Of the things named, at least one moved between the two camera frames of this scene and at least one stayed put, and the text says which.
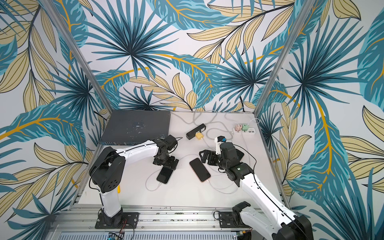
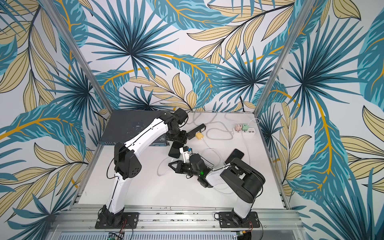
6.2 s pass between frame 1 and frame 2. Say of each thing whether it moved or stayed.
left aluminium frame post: stayed
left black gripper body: moved
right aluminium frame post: stayed
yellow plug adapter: stayed
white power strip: stayed
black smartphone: moved
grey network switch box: stayed
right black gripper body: moved
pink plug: stayed
